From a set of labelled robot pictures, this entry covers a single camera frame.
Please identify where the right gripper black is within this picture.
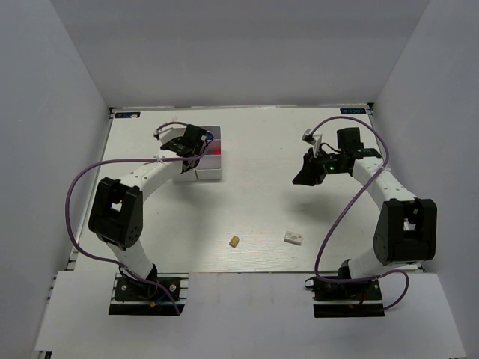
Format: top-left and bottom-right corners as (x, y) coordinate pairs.
(293, 147), (347, 186)

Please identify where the white eraser red print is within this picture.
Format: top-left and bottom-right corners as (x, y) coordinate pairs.
(284, 231), (303, 245)

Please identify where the tan yellow eraser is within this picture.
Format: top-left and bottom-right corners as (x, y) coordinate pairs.
(229, 236), (240, 248)

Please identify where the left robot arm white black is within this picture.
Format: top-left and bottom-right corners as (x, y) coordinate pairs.
(88, 124), (214, 298)

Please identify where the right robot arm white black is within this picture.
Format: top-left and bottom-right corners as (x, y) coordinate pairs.
(293, 127), (438, 298)

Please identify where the white container left bin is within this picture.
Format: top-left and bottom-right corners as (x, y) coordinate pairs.
(172, 169), (197, 182)

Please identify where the white container bin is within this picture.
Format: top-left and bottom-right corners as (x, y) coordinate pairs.
(195, 126), (222, 181)
(172, 169), (197, 182)

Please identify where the white container right bin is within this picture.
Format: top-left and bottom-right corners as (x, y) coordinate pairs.
(195, 126), (222, 181)

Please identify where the blue label right corner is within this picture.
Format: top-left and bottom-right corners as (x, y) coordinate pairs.
(340, 108), (367, 115)

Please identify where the blue label corner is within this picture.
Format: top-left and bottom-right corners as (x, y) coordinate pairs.
(340, 108), (367, 115)
(115, 111), (141, 119)

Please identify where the blue label left corner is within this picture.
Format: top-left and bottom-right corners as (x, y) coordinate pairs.
(115, 111), (141, 119)

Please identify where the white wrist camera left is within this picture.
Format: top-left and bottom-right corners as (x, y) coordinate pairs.
(153, 125), (186, 144)

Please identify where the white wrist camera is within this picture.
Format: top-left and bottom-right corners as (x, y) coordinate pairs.
(302, 129), (323, 157)
(153, 125), (186, 144)

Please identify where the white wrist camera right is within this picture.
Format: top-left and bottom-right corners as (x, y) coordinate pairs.
(302, 129), (323, 157)

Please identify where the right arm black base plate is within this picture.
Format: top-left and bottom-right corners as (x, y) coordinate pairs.
(305, 277), (385, 319)

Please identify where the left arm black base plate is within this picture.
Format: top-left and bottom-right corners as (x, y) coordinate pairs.
(109, 273), (189, 316)

